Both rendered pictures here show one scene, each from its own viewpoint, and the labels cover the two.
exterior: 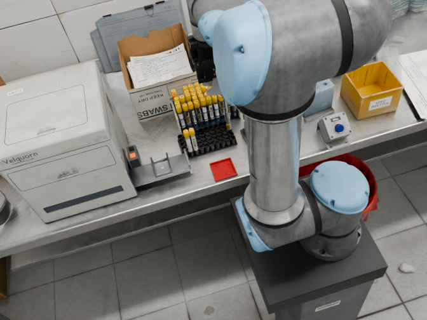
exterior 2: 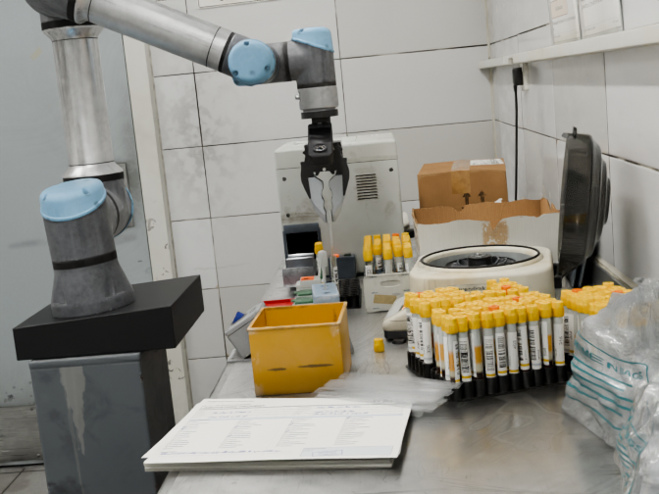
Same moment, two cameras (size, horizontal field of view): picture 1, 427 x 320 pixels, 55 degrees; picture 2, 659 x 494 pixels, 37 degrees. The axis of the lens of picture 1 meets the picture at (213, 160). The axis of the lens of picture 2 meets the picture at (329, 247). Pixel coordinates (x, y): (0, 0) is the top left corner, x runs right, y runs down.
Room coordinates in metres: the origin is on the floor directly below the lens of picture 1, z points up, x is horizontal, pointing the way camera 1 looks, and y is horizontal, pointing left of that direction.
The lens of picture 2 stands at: (1.21, -1.88, 1.30)
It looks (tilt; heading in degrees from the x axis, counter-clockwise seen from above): 9 degrees down; 101
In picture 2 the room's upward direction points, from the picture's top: 5 degrees counter-clockwise
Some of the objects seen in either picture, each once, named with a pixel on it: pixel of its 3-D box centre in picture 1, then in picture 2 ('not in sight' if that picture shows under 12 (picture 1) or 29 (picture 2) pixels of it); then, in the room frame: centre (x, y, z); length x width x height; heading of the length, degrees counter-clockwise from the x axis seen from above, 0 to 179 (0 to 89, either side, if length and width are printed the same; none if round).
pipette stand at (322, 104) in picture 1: (315, 99); (328, 319); (0.91, -0.35, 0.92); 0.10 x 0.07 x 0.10; 104
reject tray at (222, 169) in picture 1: (223, 169); (277, 305); (0.74, -0.02, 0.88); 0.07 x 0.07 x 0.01; 7
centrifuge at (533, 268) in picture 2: not in sight; (472, 290); (1.14, -0.25, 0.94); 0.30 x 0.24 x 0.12; 178
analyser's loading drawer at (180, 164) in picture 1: (154, 169); (302, 265); (0.76, 0.17, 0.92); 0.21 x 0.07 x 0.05; 97
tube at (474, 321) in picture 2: not in sight; (477, 352); (1.16, -0.62, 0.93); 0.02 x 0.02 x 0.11
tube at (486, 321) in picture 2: not in sight; (488, 352); (1.17, -0.61, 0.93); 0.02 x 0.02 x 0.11
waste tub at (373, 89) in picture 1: (370, 90); (302, 347); (0.90, -0.52, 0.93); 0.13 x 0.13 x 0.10; 5
